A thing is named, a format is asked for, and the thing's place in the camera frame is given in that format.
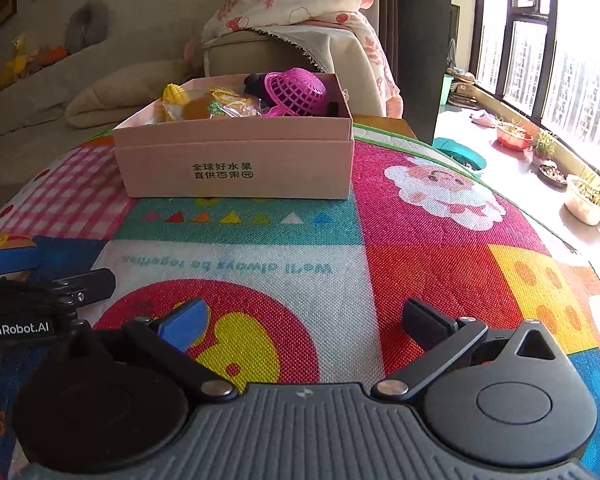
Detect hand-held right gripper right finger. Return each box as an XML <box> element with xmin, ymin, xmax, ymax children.
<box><xmin>370</xmin><ymin>299</ymin><xmax>558</xmax><ymax>402</ymax></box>

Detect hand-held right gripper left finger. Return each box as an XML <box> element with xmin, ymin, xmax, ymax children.
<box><xmin>55</xmin><ymin>298</ymin><xmax>237</xmax><ymax>402</ymax></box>

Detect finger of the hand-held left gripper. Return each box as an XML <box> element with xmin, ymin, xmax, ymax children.
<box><xmin>50</xmin><ymin>268</ymin><xmax>117</xmax><ymax>307</ymax></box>
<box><xmin>0</xmin><ymin>246</ymin><xmax>42</xmax><ymax>279</ymax></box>

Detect pink cardboard box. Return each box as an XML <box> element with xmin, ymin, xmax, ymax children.
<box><xmin>112</xmin><ymin>72</ymin><xmax>356</xmax><ymax>200</ymax></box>

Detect yellow corn toy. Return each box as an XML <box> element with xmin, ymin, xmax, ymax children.
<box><xmin>161</xmin><ymin>83</ymin><xmax>189</xmax><ymax>122</ymax></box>

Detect packaged pastry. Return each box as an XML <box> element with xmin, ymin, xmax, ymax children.
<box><xmin>180</xmin><ymin>87</ymin><xmax>272</xmax><ymax>122</ymax></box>

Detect pink toy net scoop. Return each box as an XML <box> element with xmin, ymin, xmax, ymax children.
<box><xmin>263</xmin><ymin>67</ymin><xmax>329</xmax><ymax>119</ymax></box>

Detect colourful printed play mat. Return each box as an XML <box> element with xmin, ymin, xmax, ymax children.
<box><xmin>0</xmin><ymin>129</ymin><xmax>600</xmax><ymax>480</ymax></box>

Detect beige sofa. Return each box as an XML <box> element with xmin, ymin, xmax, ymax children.
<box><xmin>0</xmin><ymin>27</ymin><xmax>388</xmax><ymax>222</ymax></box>

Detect teal basin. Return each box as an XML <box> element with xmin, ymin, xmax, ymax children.
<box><xmin>432</xmin><ymin>136</ymin><xmax>487</xmax><ymax>172</ymax></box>

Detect long yellow plush toy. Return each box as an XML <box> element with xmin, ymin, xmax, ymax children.
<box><xmin>0</xmin><ymin>57</ymin><xmax>28</xmax><ymax>103</ymax></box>

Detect dark shallow dish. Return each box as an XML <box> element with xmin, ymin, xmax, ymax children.
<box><xmin>536</xmin><ymin>162</ymin><xmax>569</xmax><ymax>190</ymax></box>

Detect folded beige blanket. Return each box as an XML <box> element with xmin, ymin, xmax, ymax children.
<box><xmin>64</xmin><ymin>59</ymin><xmax>197</xmax><ymax>129</ymax></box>

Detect white plant pot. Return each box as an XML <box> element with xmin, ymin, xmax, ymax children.
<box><xmin>563</xmin><ymin>174</ymin><xmax>600</xmax><ymax>226</ymax></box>

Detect red plant bowl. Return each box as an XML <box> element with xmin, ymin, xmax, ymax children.
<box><xmin>495</xmin><ymin>121</ymin><xmax>535</xmax><ymax>151</ymax></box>

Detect orange carrot plush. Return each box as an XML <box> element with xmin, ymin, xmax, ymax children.
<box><xmin>39</xmin><ymin>46</ymin><xmax>71</xmax><ymax>67</ymax></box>

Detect yellow duck plush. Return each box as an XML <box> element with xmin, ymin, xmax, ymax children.
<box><xmin>11</xmin><ymin>34</ymin><xmax>37</xmax><ymax>68</ymax></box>

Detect small green potted plant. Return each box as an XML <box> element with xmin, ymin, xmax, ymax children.
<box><xmin>532</xmin><ymin>129</ymin><xmax>559</xmax><ymax>162</ymax></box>

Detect grey neck pillow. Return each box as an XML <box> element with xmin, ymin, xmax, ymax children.
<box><xmin>64</xmin><ymin>0</ymin><xmax>110</xmax><ymax>54</ymax></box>

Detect black plush toy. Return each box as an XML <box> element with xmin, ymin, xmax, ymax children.
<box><xmin>243</xmin><ymin>72</ymin><xmax>277</xmax><ymax>107</ymax></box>

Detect dark curtain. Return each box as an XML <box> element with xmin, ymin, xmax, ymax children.
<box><xmin>379</xmin><ymin>0</ymin><xmax>454</xmax><ymax>107</ymax></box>

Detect fringed cream towel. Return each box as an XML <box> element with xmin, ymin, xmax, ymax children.
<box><xmin>250</xmin><ymin>24</ymin><xmax>342</xmax><ymax>75</ymax></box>

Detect white floral blanket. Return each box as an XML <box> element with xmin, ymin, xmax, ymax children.
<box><xmin>201</xmin><ymin>0</ymin><xmax>404</xmax><ymax>117</ymax></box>

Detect window with dark frame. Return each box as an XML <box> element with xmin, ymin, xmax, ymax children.
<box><xmin>452</xmin><ymin>0</ymin><xmax>600</xmax><ymax>163</ymax></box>

